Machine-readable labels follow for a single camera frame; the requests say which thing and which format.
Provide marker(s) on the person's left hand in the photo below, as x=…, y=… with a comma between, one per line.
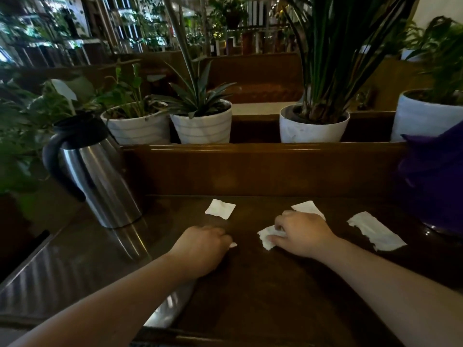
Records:
x=197, y=251

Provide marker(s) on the person's right hand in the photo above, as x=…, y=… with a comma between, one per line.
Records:
x=307, y=234

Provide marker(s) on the person's right fingers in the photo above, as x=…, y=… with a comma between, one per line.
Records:
x=280, y=227

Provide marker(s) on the person's left fingers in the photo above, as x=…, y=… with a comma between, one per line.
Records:
x=225, y=237

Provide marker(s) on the person's right forearm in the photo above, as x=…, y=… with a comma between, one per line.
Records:
x=394, y=296

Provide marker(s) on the person's left forearm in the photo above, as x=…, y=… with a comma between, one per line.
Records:
x=97, y=307

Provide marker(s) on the square white tissue piece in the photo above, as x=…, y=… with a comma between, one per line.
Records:
x=220, y=208

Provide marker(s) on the small white tissue piece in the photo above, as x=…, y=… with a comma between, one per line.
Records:
x=308, y=207

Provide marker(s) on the wooden bench backrest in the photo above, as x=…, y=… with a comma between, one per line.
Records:
x=267, y=169

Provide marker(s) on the long white tissue piece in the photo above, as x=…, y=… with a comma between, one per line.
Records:
x=376, y=231

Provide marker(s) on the plain white plant pot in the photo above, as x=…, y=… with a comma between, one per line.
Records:
x=313, y=129

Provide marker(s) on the white ribbed plant pot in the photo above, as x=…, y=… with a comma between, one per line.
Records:
x=202, y=127
x=139, y=126

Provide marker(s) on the stainless steel thermal jug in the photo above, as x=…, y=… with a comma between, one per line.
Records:
x=97, y=177

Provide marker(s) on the spiky green plant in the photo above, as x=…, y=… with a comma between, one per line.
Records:
x=193, y=88

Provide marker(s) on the purple cloth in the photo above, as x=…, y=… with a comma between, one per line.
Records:
x=434, y=177

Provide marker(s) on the leafy green plant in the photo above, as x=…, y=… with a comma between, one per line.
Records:
x=126, y=92

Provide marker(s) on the large white plant pot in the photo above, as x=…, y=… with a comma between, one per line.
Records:
x=419, y=117

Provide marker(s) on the tall green leaf plant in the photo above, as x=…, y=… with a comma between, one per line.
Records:
x=332, y=50

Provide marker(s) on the white plant tag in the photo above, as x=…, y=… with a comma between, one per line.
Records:
x=65, y=92

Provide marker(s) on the dark green foliage plant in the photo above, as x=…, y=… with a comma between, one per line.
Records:
x=21, y=140

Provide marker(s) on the bushy green plant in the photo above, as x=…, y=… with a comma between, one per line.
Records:
x=443, y=57

